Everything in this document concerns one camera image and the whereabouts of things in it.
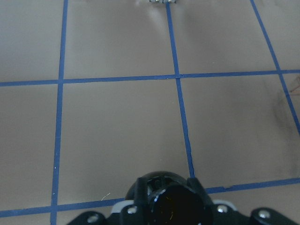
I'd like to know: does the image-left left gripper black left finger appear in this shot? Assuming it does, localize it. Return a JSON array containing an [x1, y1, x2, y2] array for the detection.
[[68, 178, 149, 225]]

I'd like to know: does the dark wine bottle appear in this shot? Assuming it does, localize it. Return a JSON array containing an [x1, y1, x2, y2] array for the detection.
[[125, 171, 214, 225]]

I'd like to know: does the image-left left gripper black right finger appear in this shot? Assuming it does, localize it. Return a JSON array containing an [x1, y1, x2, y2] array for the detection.
[[187, 178, 297, 225]]

